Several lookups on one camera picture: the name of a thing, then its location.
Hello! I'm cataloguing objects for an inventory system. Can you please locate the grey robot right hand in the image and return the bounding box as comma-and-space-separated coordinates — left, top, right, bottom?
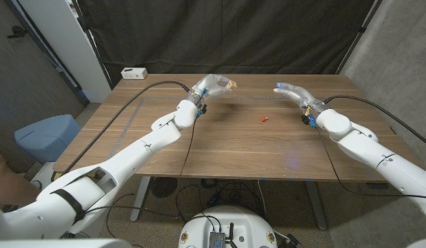
272, 81, 326, 113

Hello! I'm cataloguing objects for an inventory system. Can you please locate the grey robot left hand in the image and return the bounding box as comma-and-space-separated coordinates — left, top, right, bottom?
187, 73, 234, 104

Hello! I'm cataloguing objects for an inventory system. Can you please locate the black backdrop curtain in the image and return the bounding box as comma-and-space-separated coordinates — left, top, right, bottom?
77, 0, 385, 87

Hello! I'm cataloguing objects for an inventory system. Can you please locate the white power strip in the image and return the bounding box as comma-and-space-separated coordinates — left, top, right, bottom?
120, 67, 148, 81

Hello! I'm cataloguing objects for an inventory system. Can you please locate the black backdrop stand pole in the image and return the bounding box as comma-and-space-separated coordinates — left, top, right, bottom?
336, 0, 385, 74
70, 0, 114, 90

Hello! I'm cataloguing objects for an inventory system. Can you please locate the grey table leg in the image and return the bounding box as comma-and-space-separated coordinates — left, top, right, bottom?
304, 181, 328, 231
130, 176, 152, 223

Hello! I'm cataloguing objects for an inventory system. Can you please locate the round black floor fan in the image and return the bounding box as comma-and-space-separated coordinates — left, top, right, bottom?
150, 176, 178, 198

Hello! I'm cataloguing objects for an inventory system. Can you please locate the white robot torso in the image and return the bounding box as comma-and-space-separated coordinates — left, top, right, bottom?
178, 205, 278, 248

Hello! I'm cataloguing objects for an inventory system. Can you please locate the black antenna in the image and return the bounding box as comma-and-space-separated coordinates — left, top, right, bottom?
225, 223, 236, 248

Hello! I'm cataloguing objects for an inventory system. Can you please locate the grey electronics box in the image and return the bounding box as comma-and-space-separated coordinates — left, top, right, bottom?
208, 231, 227, 248

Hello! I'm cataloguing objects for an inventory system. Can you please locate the blue-grey stool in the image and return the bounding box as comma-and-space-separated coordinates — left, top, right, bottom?
14, 114, 82, 165

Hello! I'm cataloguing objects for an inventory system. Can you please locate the person's bare leg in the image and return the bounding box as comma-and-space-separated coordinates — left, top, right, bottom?
0, 149, 41, 207

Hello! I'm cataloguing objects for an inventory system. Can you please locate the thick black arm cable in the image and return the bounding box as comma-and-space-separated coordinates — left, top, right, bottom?
54, 80, 192, 176
322, 94, 426, 149

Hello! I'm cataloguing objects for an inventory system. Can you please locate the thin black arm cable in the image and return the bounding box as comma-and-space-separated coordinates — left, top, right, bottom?
315, 125, 426, 200
85, 115, 200, 220

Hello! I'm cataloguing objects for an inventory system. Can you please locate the white floor cable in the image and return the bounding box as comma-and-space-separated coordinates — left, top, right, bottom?
256, 179, 268, 216

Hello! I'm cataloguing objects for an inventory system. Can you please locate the black floor cable loop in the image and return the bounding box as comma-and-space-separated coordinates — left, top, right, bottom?
174, 178, 265, 225

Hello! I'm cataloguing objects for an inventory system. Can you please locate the black door handle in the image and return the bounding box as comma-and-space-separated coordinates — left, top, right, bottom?
6, 25, 27, 39

